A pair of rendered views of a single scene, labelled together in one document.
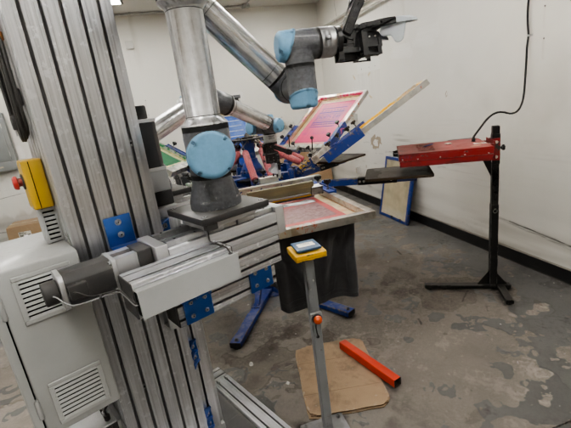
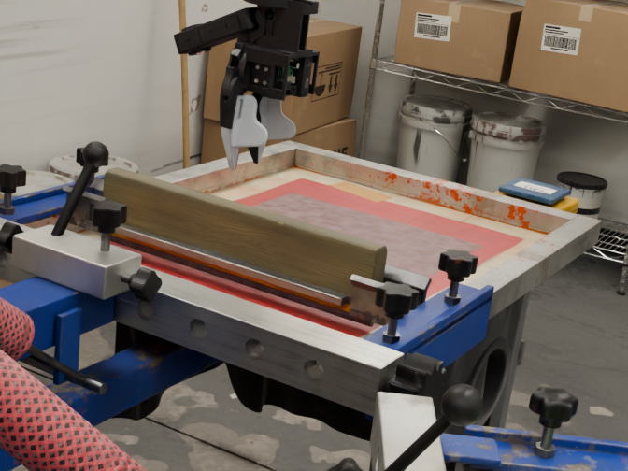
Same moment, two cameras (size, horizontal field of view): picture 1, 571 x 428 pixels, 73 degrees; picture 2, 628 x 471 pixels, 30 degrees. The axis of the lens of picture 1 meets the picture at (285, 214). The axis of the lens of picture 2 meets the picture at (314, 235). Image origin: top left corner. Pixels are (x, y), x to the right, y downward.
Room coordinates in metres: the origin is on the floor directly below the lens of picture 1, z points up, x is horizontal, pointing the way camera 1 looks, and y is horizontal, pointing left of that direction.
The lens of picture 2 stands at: (3.18, 1.02, 1.48)
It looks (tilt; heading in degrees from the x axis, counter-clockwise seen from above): 18 degrees down; 223
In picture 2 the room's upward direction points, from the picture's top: 7 degrees clockwise
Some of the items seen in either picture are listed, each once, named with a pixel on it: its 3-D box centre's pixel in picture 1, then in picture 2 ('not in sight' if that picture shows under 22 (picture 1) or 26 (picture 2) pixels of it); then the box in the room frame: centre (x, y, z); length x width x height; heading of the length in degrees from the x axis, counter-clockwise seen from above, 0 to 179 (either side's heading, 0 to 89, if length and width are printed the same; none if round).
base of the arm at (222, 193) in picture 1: (213, 188); not in sight; (1.12, 0.20, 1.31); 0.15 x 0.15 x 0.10
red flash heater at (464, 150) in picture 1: (443, 152); not in sight; (2.66, -1.15, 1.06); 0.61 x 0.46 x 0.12; 74
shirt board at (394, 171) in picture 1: (337, 181); not in sight; (2.86, -0.43, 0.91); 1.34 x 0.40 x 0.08; 74
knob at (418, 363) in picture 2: not in sight; (403, 389); (2.37, 0.41, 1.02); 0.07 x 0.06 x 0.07; 14
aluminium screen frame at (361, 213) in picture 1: (292, 208); (315, 237); (2.02, -0.04, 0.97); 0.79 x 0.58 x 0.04; 14
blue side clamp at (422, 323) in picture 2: not in sight; (419, 341); (2.19, 0.29, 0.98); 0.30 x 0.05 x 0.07; 14
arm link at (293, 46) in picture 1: (297, 46); not in sight; (1.04, -0.09, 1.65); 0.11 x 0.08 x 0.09; 103
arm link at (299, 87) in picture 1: (300, 87); not in sight; (1.06, -0.08, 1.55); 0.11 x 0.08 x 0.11; 13
